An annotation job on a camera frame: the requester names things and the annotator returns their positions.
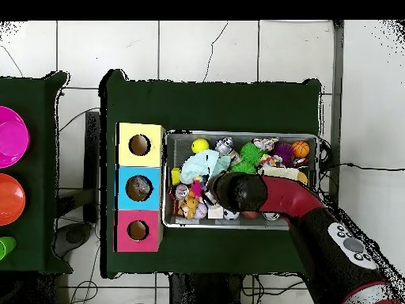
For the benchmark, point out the yellow wooden block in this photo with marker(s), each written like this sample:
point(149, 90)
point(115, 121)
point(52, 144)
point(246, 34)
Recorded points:
point(175, 175)

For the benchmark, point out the shallow mesh bin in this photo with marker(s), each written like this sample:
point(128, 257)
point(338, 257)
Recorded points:
point(243, 136)

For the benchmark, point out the smooth yellow ball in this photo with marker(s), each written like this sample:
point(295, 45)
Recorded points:
point(200, 145)

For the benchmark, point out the mint muslin cloth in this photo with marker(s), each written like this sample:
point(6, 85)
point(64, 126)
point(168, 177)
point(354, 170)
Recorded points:
point(199, 164)

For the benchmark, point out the dark green table cloth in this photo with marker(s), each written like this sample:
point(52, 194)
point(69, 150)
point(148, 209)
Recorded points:
point(41, 190)
point(215, 107)

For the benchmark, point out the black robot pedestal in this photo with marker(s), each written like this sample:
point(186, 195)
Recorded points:
point(205, 291)

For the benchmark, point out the orange plastic bowl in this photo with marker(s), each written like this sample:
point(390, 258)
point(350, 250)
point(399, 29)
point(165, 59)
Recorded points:
point(9, 199)

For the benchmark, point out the orange plush toy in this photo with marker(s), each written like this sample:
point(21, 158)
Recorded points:
point(188, 207)

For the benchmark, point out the wooden box with three holes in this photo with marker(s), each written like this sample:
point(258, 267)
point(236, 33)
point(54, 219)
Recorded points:
point(139, 161)

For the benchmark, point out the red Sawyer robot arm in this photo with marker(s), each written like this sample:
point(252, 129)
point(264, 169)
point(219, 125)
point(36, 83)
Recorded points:
point(291, 196)

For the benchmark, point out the small orange basketball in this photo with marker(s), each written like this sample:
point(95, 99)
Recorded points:
point(300, 148)

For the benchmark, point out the grey metal rail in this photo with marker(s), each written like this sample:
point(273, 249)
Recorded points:
point(335, 126)

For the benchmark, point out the green plastic cup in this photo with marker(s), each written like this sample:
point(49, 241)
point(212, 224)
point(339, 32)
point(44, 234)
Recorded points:
point(6, 247)

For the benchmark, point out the colourful patterned cloth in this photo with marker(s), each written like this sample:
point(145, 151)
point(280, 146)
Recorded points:
point(265, 144)

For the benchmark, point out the magenta plastic bowl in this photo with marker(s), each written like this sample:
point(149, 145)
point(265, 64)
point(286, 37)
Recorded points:
point(9, 136)

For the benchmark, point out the purple spiky rubber ball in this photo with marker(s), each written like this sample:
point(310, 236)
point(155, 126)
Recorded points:
point(282, 151)

